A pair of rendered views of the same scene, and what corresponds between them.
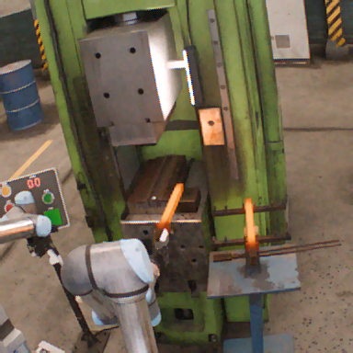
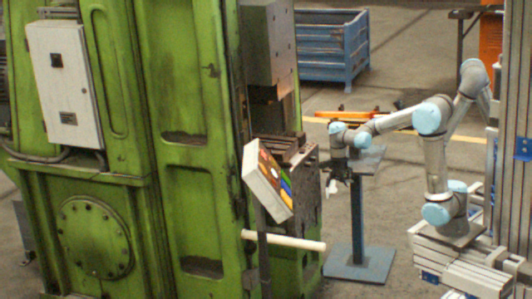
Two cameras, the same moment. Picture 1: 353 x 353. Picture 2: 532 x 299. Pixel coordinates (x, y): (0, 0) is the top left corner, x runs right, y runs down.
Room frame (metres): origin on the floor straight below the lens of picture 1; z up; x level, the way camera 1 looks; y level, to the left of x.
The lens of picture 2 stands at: (1.32, 3.59, 2.48)
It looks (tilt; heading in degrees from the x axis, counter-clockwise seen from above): 24 degrees down; 281
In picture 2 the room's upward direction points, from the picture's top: 5 degrees counter-clockwise
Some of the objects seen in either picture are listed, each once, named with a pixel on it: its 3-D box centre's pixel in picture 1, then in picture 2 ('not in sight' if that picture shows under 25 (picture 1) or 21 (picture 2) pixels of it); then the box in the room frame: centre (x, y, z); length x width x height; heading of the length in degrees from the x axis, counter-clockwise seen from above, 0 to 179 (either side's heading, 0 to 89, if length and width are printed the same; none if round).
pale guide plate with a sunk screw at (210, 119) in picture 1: (211, 126); not in sight; (1.87, -0.20, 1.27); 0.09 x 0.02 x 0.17; 73
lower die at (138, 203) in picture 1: (158, 182); (254, 146); (2.04, 0.08, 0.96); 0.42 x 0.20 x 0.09; 163
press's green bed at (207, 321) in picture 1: (191, 288); (268, 255); (2.04, 0.02, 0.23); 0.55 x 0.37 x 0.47; 163
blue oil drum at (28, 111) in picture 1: (19, 95); not in sight; (6.31, 1.97, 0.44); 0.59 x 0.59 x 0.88
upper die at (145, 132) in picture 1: (144, 115); (248, 83); (2.04, 0.08, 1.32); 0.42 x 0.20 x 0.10; 163
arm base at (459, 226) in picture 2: not in sight; (452, 219); (1.05, 0.72, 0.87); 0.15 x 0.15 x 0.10
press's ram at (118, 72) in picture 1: (143, 63); (248, 35); (2.03, 0.04, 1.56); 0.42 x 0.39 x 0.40; 163
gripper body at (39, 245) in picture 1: (38, 239); (340, 167); (1.55, 0.60, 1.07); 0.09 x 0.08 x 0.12; 144
